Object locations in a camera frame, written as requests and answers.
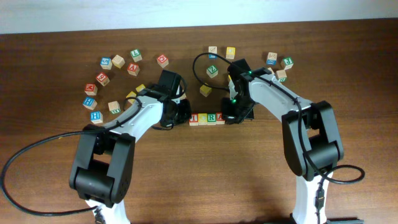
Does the red A letter block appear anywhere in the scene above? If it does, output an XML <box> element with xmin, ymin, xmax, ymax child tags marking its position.
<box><xmin>216</xmin><ymin>112</ymin><xmax>225</xmax><ymax>124</ymax></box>

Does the red side wooden block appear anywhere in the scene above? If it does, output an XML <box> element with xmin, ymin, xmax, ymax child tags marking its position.
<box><xmin>180</xmin><ymin>93</ymin><xmax>187</xmax><ymax>100</ymax></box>

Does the red I letter block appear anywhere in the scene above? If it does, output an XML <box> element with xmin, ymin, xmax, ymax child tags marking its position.
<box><xmin>189</xmin><ymin>113</ymin><xmax>198</xmax><ymax>126</ymax></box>

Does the green R letter block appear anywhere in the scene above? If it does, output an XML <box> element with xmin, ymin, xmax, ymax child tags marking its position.
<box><xmin>207</xmin><ymin>113</ymin><xmax>216</xmax><ymax>125</ymax></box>

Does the yellow block cluster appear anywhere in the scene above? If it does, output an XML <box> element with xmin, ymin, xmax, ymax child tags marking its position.
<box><xmin>198</xmin><ymin>113</ymin><xmax>208</xmax><ymax>125</ymax></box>

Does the red C letter block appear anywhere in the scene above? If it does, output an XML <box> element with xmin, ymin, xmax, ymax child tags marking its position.
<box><xmin>156</xmin><ymin>54</ymin><xmax>169</xmax><ymax>68</ymax></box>

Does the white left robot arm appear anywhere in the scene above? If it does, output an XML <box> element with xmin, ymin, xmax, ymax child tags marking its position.
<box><xmin>69</xmin><ymin>70</ymin><xmax>191</xmax><ymax>223</ymax></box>

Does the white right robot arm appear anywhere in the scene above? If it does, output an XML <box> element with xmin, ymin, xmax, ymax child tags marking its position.
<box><xmin>221</xmin><ymin>59</ymin><xmax>344</xmax><ymax>223</ymax></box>

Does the yellow block near R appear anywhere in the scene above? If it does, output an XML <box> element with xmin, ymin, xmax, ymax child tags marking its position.
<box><xmin>200</xmin><ymin>85</ymin><xmax>212</xmax><ymax>97</ymax></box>

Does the yellow block left middle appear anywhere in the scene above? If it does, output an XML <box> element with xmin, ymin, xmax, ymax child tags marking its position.
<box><xmin>136</xmin><ymin>84</ymin><xmax>146</xmax><ymax>93</ymax></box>

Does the green Z letter block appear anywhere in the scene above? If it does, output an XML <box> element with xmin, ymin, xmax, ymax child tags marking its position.
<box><xmin>206</xmin><ymin>65</ymin><xmax>218</xmax><ymax>78</ymax></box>

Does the yellow block left lower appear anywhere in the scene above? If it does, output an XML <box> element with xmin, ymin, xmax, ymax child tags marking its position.
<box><xmin>126</xmin><ymin>91</ymin><xmax>136</xmax><ymax>104</ymax></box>

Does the blue side wooden block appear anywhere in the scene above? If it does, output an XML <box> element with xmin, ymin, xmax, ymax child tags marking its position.
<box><xmin>267</xmin><ymin>67</ymin><xmax>275</xmax><ymax>75</ymax></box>

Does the yellow top back block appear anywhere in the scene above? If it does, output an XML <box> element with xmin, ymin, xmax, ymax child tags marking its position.
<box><xmin>226</xmin><ymin>47</ymin><xmax>236</xmax><ymax>60</ymax></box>

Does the green R side block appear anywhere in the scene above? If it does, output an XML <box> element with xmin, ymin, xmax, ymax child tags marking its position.
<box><xmin>275</xmin><ymin>70</ymin><xmax>287</xmax><ymax>82</ymax></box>

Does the green E side block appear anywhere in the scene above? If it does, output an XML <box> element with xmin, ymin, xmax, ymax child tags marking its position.
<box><xmin>108</xmin><ymin>101</ymin><xmax>121</xmax><ymax>114</ymax></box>

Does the red A block left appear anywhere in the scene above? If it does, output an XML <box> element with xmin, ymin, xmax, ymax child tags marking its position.
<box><xmin>127</xmin><ymin>63</ymin><xmax>140</xmax><ymax>76</ymax></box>

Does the blue X wooden block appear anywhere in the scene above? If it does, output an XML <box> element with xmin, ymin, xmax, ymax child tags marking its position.
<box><xmin>266</xmin><ymin>52</ymin><xmax>277</xmax><ymax>65</ymax></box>

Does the blue side top block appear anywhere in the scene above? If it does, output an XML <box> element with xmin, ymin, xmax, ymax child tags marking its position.
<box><xmin>208</xmin><ymin>46</ymin><xmax>218</xmax><ymax>59</ymax></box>

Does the green L letter block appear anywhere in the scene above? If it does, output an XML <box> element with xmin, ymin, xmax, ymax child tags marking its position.
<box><xmin>130</xmin><ymin>49</ymin><xmax>142</xmax><ymax>62</ymax></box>

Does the green J letter block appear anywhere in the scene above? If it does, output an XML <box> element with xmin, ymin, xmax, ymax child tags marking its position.
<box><xmin>280</xmin><ymin>57</ymin><xmax>294</xmax><ymax>70</ymax></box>

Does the plain wooden block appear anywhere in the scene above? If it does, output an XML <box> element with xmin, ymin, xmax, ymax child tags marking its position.
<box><xmin>111</xmin><ymin>55</ymin><xmax>125</xmax><ymax>68</ymax></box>

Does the blue H block lower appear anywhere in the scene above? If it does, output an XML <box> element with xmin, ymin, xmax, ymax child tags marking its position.
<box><xmin>90</xmin><ymin>111</ymin><xmax>103</xmax><ymax>124</ymax></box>

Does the blue h block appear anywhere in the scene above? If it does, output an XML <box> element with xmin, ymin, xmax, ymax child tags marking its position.
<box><xmin>83</xmin><ymin>97</ymin><xmax>97</xmax><ymax>110</ymax></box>
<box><xmin>90</xmin><ymin>111</ymin><xmax>103</xmax><ymax>124</ymax></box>

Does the red 6 number block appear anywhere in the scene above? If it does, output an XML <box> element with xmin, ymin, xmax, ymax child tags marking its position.
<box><xmin>96</xmin><ymin>72</ymin><xmax>110</xmax><ymax>86</ymax></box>

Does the blue H block upper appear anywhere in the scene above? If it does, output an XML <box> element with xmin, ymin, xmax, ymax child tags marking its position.
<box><xmin>83</xmin><ymin>97</ymin><xmax>97</xmax><ymax>110</ymax></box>

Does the blue G letter block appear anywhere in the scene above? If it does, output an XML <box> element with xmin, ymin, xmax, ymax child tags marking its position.
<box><xmin>100</xmin><ymin>57</ymin><xmax>113</xmax><ymax>70</ymax></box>

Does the red M letter block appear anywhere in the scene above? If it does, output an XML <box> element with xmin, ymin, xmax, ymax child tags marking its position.
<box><xmin>85</xmin><ymin>83</ymin><xmax>98</xmax><ymax>96</ymax></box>

